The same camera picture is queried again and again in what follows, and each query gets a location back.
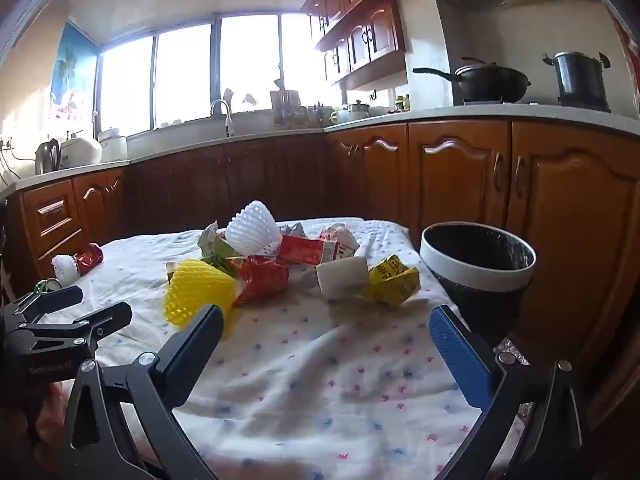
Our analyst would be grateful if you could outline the silver foil sheet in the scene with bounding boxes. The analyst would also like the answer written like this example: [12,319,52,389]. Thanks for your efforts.
[492,337,531,368]

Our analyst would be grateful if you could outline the kitchen window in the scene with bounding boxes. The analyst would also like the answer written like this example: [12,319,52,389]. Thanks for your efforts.
[97,12,326,136]

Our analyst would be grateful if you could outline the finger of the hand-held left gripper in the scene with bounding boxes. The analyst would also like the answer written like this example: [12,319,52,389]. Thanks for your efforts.
[2,285,84,332]
[17,302,134,362]

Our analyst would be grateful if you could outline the yellow crumpled carton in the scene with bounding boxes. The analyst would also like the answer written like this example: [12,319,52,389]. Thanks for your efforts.
[366,254,422,307]

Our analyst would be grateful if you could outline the white and red crumpled wrapper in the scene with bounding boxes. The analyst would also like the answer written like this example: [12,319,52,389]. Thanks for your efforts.
[318,225,362,262]

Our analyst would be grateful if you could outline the dark stockpot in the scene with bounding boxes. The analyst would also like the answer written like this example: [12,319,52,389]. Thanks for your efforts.
[542,51,612,111]

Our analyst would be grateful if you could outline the large white foam fruit net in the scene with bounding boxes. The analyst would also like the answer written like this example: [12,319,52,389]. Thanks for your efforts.
[224,200,282,261]

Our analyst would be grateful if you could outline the small white foam fruit net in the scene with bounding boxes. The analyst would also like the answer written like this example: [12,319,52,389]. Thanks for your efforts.
[51,254,81,283]

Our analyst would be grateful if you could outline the black bin with white rim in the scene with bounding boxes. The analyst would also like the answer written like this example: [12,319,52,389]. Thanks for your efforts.
[419,221,537,346]

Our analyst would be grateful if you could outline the white ceramic cooker pot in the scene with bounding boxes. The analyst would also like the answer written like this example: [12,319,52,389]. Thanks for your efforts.
[97,127,130,163]

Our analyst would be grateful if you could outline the wooden base cabinets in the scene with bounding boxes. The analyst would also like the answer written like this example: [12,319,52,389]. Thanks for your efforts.
[7,116,640,431]

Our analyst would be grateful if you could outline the chrome faucet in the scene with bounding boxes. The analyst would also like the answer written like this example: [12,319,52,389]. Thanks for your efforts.
[209,99,236,138]

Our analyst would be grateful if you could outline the white floral tablecloth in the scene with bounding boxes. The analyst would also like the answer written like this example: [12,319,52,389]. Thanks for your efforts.
[37,216,526,480]

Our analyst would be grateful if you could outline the black wok with lid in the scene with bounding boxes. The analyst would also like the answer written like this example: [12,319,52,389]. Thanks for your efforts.
[412,57,531,103]

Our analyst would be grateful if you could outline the utensil rack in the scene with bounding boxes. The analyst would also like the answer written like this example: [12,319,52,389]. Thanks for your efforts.
[270,89,303,128]

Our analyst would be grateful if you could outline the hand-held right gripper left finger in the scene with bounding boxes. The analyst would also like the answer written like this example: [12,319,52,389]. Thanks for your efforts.
[60,304,225,480]

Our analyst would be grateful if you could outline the white tissue block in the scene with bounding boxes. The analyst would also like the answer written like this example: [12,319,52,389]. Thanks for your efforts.
[315,256,371,302]

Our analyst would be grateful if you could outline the small red wrapper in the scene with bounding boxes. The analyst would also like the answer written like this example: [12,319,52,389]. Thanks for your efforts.
[74,242,105,276]

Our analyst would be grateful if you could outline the blue wall poster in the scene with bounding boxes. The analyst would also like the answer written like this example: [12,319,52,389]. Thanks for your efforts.
[50,22,101,121]

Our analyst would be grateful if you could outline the white rice cooker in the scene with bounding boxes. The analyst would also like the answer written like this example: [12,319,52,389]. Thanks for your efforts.
[59,132,103,168]

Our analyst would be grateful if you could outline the wooden wall cabinets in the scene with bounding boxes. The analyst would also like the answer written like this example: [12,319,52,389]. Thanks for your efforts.
[302,0,418,92]

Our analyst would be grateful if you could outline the steel electric kettle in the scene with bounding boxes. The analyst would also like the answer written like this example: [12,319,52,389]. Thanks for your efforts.
[34,138,62,175]

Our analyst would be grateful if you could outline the white pot with lid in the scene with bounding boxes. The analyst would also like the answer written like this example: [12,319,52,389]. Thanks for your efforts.
[342,101,372,122]

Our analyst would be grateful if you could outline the yellow foam fruit net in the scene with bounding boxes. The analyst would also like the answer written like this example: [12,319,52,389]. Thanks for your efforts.
[164,258,237,333]

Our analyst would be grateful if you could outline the red crinkled snack bag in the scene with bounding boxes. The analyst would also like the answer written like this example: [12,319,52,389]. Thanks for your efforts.
[232,255,291,307]

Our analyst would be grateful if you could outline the flat red packet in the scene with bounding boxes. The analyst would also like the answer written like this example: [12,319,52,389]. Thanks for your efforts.
[276,234,340,266]

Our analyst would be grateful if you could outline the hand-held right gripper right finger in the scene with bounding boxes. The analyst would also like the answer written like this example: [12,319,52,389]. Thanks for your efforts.
[428,304,594,480]

